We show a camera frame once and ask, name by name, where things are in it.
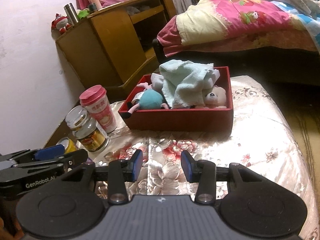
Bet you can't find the pink floral quilt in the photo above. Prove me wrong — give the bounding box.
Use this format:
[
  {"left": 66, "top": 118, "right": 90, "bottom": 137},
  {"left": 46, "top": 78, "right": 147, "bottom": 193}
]
[{"left": 157, "top": 0, "right": 319, "bottom": 57}]

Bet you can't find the steel thermos bottle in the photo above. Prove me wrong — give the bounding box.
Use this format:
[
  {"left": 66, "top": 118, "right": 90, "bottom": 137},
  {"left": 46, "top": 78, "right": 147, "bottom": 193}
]
[{"left": 63, "top": 3, "right": 80, "bottom": 25}]

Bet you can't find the pink tumbler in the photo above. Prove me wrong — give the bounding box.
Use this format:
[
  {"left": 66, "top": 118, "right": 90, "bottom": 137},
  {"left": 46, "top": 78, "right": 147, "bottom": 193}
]
[{"left": 90, "top": 0, "right": 103, "bottom": 10}]

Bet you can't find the beige teddy bear plush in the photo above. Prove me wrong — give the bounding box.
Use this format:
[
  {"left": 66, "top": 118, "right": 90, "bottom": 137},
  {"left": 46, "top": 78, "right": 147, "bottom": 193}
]
[{"left": 195, "top": 86, "right": 227, "bottom": 109}]

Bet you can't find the red cardboard box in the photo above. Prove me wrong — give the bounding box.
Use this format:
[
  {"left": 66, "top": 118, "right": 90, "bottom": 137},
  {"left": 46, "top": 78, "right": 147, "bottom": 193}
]
[{"left": 118, "top": 67, "right": 234, "bottom": 136}]

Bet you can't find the floral tablecloth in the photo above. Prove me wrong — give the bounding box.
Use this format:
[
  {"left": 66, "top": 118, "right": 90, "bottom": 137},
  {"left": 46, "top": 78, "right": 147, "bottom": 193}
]
[{"left": 89, "top": 76, "right": 319, "bottom": 239}]

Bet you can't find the dark bed frame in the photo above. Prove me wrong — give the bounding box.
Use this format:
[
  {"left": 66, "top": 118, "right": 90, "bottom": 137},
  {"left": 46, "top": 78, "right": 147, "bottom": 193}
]
[{"left": 152, "top": 0, "right": 320, "bottom": 100}]

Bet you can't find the pink milk tea cup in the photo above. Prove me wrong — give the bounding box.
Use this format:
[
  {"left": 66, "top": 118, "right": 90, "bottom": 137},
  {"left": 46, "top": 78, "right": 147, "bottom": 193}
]
[{"left": 79, "top": 85, "right": 117, "bottom": 133}]

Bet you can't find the light green towel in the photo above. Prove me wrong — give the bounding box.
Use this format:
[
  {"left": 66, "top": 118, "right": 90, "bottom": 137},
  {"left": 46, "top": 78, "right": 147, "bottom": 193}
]
[{"left": 159, "top": 60, "right": 215, "bottom": 108}]

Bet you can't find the glass coffee jar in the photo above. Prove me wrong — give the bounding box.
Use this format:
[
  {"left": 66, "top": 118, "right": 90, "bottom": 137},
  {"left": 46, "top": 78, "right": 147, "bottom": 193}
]
[{"left": 65, "top": 106, "right": 109, "bottom": 152}]

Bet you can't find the red santa doll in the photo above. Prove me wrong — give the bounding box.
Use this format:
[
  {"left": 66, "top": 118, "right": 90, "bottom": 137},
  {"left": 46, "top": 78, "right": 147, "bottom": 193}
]
[{"left": 51, "top": 14, "right": 72, "bottom": 34}]

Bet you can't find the green plush toy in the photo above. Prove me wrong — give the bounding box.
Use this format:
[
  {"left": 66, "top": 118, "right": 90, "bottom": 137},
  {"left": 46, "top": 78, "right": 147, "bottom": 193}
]
[{"left": 78, "top": 8, "right": 90, "bottom": 20}]

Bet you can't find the pink pig plush toy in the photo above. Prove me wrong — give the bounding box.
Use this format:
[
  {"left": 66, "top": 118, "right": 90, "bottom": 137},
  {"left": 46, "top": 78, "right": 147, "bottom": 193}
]
[{"left": 120, "top": 82, "right": 169, "bottom": 119}]

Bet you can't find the yellow drink can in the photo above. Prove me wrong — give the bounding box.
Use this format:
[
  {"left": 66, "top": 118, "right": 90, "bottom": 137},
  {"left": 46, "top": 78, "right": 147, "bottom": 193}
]
[{"left": 56, "top": 137, "right": 78, "bottom": 154}]

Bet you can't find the wooden desk cabinet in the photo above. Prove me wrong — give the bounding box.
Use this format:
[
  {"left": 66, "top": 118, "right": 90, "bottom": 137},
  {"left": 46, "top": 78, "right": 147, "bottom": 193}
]
[{"left": 56, "top": 0, "right": 177, "bottom": 102}]

